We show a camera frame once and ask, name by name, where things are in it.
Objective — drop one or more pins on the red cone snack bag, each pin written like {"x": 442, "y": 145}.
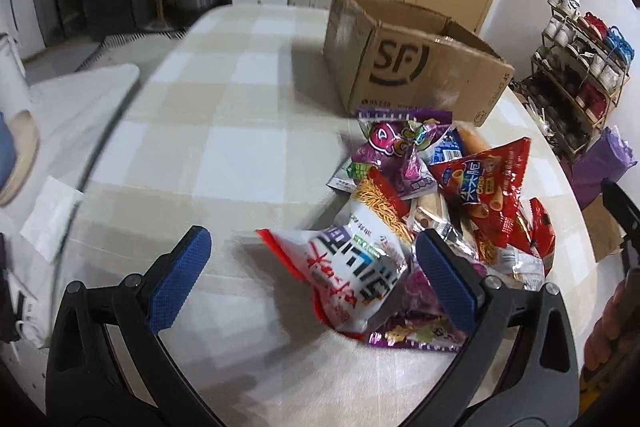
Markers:
{"x": 487, "y": 186}

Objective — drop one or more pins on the blue cookie packet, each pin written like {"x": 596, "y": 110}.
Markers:
{"x": 448, "y": 147}

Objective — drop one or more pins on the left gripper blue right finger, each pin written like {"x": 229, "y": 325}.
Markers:
{"x": 517, "y": 366}

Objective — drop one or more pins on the right hand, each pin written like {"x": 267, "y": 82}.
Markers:
{"x": 606, "y": 333}

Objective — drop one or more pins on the yellow noodle snack bag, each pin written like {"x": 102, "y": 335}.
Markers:
{"x": 376, "y": 192}

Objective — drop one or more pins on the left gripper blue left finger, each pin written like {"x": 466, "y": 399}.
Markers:
{"x": 107, "y": 365}

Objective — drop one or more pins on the SF cardboard box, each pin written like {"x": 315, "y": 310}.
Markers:
{"x": 391, "y": 54}

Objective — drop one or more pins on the checkered tablecloth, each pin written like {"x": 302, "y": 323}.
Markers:
{"x": 239, "y": 129}

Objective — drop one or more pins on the purple candy bag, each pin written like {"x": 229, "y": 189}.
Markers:
{"x": 396, "y": 143}
{"x": 419, "y": 323}

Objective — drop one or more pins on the blue bowl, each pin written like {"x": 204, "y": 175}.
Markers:
{"x": 7, "y": 152}

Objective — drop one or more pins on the white side table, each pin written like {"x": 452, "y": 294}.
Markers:
{"x": 69, "y": 122}

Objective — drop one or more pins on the white red snack bag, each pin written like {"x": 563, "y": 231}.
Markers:
{"x": 352, "y": 266}

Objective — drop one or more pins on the wooden shoe rack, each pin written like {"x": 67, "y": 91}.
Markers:
{"x": 577, "y": 77}

